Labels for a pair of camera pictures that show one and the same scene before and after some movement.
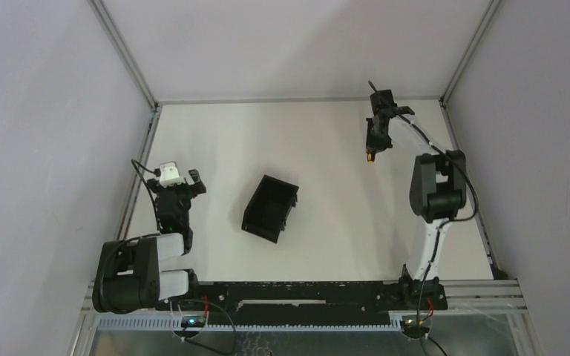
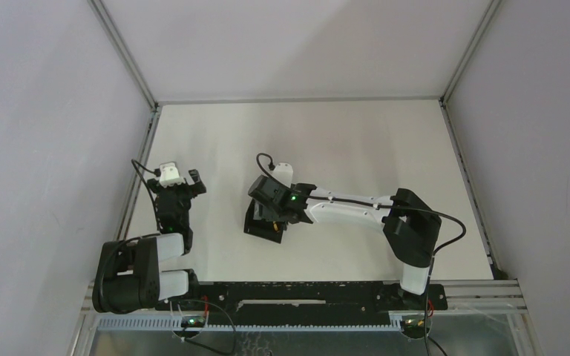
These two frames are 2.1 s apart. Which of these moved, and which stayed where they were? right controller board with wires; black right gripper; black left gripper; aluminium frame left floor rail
Moved: black right gripper
Stayed: aluminium frame left floor rail; right controller board with wires; black left gripper
